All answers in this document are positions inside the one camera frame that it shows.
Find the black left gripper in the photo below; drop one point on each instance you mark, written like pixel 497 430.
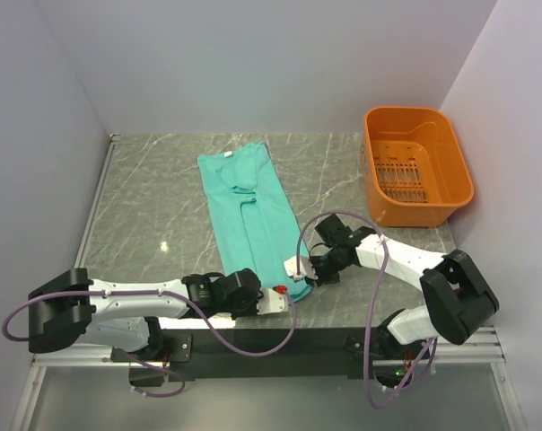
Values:
pixel 252 311

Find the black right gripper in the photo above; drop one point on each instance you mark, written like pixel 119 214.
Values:
pixel 322 279

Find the teal t shirt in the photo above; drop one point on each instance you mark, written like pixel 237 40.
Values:
pixel 253 222

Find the orange plastic basket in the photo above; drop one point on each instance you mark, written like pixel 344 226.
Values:
pixel 415 174

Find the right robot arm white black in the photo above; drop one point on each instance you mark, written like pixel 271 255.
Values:
pixel 457 298

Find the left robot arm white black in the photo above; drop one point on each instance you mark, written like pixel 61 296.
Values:
pixel 75 308

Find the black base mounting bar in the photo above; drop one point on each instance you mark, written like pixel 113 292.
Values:
pixel 198 354

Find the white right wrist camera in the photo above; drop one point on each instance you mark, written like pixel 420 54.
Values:
pixel 298 268

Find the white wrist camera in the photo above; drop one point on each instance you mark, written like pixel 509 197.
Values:
pixel 298 268
pixel 272 300

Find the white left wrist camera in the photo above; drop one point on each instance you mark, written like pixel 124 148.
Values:
pixel 272 300

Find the aluminium frame rail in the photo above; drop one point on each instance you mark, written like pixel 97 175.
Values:
pixel 150 224

